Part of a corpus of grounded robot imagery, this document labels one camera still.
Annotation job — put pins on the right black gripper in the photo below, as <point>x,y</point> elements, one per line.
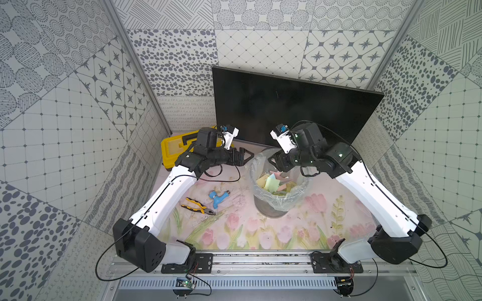
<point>283,164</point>

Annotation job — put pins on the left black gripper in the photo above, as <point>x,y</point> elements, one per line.
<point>231,157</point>

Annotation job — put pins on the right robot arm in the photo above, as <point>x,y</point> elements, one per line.
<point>400,232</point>

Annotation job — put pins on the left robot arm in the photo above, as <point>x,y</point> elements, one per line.
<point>136,239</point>

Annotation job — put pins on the black flat monitor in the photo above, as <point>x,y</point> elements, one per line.
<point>255,104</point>

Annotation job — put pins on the grey bin with plastic liner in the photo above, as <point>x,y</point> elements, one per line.
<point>275,192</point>

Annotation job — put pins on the blue plastic tool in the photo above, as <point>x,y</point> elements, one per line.
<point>218,199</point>

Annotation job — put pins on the yellow black pliers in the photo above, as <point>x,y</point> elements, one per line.
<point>197,207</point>

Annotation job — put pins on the yellow black toolbox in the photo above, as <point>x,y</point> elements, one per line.
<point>175,148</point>

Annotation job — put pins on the floral table mat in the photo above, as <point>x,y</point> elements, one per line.
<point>327,213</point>

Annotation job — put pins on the right controller board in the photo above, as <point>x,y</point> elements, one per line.
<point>344,286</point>

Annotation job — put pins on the controller board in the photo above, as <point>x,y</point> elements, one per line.
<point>183,287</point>
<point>344,286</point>

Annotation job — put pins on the left controller board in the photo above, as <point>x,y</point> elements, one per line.
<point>183,287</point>

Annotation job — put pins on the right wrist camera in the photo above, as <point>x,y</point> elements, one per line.
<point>284,138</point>

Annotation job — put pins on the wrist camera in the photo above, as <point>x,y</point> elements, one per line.
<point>284,138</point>
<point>229,133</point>

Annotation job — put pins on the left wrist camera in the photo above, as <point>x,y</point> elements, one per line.
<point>229,133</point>

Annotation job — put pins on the aluminium mounting rail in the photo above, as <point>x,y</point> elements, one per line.
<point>290,263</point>

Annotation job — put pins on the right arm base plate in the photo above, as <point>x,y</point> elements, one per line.
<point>325,263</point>

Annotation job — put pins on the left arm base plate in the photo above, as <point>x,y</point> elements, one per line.
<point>195,263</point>

